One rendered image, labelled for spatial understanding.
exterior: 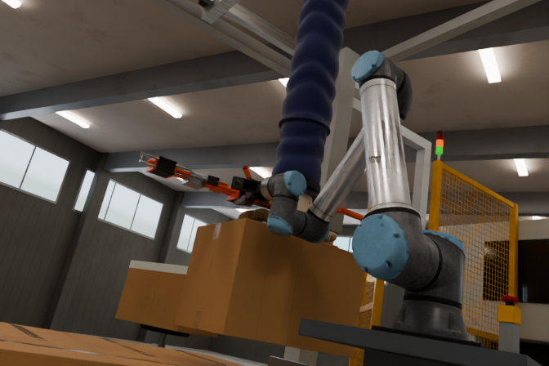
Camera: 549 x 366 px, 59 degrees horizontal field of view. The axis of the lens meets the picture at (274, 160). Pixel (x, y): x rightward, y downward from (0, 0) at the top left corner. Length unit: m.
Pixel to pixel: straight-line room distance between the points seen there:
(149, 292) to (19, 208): 7.69
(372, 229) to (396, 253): 0.09
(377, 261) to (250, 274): 0.64
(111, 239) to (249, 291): 10.60
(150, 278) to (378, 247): 2.44
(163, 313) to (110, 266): 9.05
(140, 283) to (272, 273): 1.86
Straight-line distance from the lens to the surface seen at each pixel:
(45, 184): 11.17
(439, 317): 1.32
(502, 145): 7.31
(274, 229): 1.62
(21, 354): 1.48
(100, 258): 12.11
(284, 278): 1.81
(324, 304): 1.93
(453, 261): 1.36
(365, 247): 1.23
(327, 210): 1.68
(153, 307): 3.38
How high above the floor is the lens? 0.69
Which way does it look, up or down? 20 degrees up
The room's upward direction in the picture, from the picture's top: 11 degrees clockwise
